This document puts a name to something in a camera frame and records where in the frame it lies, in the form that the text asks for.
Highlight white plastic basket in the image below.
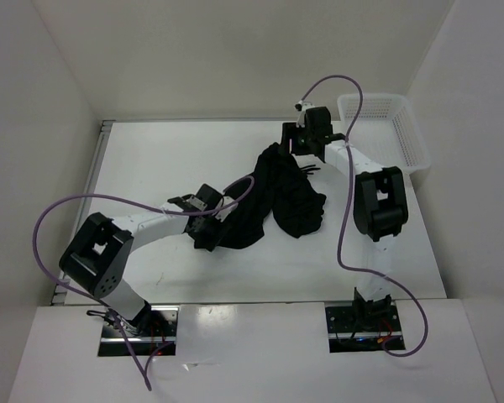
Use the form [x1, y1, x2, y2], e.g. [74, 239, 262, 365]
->
[337, 93, 431, 175]

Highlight metal base plate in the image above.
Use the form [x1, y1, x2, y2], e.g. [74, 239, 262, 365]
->
[87, 306, 179, 358]
[324, 302, 405, 353]

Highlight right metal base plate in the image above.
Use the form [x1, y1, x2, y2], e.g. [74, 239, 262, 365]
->
[324, 302, 405, 353]

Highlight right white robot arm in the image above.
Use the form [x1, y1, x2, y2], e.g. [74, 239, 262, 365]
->
[281, 101, 408, 330]

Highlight black shorts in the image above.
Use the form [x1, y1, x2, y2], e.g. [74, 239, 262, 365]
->
[218, 143, 327, 249]

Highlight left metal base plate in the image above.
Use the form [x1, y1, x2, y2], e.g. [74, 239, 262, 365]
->
[87, 306, 179, 358]

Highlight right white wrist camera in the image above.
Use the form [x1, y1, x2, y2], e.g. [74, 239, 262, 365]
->
[295, 100, 314, 128]

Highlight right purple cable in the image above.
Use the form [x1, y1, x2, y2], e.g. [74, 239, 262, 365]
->
[302, 74, 430, 358]

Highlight purple cable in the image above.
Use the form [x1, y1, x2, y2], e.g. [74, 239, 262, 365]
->
[32, 175, 256, 391]
[302, 74, 430, 358]

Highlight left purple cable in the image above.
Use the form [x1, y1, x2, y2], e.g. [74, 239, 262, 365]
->
[32, 175, 256, 391]

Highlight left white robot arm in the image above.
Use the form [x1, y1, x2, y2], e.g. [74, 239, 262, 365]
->
[59, 184, 238, 336]

